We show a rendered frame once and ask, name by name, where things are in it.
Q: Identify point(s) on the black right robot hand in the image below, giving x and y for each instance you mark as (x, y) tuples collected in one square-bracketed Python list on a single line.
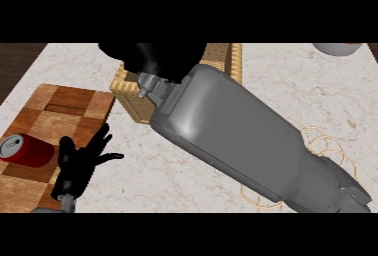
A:
[(157, 59)]

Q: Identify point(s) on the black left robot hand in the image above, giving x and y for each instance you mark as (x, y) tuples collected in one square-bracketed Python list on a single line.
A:
[(78, 162)]

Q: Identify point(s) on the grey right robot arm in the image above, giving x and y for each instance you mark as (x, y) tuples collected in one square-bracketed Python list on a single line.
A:
[(244, 143)]

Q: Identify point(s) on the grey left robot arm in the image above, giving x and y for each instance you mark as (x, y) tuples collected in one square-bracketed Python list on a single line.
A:
[(63, 204)]

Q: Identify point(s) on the wicker basket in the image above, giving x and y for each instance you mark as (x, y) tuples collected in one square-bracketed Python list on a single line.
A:
[(134, 93)]

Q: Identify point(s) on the checkered wooden cutting board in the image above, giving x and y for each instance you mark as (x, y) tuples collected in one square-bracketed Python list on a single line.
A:
[(47, 140)]

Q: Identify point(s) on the red can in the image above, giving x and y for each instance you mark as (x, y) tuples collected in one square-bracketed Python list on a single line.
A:
[(27, 150)]

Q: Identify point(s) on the grey round pot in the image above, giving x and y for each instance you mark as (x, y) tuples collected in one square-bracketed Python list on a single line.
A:
[(338, 48)]

